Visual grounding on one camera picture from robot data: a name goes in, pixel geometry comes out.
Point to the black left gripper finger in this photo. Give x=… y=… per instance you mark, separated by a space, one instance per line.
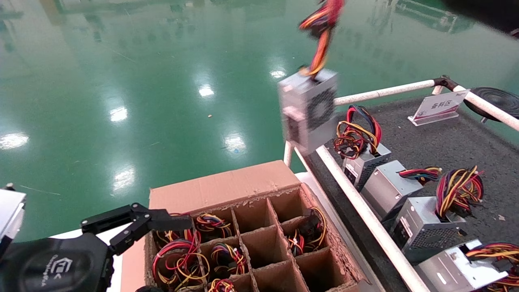
x=170 y=223
x=109 y=217

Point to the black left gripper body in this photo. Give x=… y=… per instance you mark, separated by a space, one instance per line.
x=48 y=263

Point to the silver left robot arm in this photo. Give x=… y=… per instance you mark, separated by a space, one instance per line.
x=10 y=211

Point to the cardboard box with dividers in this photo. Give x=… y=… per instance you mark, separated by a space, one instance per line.
x=223 y=184

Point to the dark grey felt mat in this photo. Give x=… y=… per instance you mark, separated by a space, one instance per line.
x=446 y=146

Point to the clear acrylic sign stand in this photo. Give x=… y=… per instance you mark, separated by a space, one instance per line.
x=440 y=106

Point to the black round ribbed disc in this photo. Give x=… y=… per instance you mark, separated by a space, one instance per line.
x=496 y=99

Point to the white pipe table frame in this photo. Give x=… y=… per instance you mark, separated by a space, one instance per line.
x=365 y=215

